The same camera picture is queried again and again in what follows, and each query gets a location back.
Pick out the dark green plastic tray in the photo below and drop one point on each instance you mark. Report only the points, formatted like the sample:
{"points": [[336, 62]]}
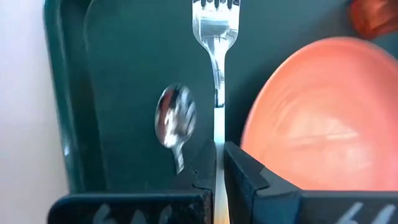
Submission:
{"points": [[130, 62]]}

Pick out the red faceted plastic cup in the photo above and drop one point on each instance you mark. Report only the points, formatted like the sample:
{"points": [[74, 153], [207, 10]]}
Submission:
{"points": [[376, 17]]}

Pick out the orange round plate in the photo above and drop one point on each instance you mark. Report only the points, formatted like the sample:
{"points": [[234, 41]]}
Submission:
{"points": [[326, 118]]}

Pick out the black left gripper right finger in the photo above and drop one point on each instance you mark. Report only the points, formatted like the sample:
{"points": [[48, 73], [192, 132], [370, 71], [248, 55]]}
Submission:
{"points": [[311, 208]]}

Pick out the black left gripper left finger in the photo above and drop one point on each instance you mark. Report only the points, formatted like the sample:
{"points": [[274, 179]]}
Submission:
{"points": [[140, 208]]}

